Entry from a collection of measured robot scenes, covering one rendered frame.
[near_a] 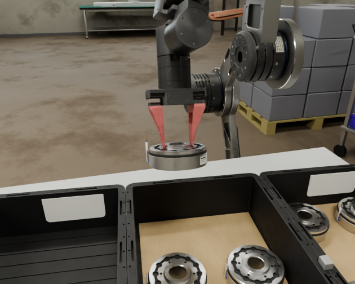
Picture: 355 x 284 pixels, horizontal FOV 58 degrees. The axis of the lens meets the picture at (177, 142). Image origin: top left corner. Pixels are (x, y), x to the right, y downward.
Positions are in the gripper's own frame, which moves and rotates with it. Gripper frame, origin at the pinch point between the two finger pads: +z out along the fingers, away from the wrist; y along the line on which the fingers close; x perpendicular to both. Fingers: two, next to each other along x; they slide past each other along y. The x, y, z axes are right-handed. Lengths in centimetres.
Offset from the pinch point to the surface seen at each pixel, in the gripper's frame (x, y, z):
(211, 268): 1.3, 5.5, 24.7
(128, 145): 240, -15, 23
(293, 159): 62, 54, 16
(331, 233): 6.5, 33.8, 22.6
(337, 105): 241, 195, -4
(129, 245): -4.4, -9.4, 16.3
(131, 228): -0.5, -9.0, 14.8
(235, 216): 14.5, 14.7, 19.7
